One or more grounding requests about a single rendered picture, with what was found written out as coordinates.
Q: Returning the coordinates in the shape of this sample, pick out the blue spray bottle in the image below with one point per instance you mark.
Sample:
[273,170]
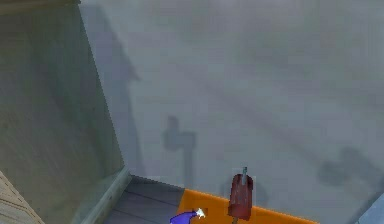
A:
[184,217]

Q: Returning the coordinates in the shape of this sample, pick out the pale blue object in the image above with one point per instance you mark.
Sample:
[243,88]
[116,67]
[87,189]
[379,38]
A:
[375,213]

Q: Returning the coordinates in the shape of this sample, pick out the tan wooden furniture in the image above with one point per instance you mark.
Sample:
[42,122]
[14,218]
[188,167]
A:
[13,210]

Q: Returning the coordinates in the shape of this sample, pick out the orange table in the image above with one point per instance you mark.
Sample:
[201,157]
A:
[213,206]

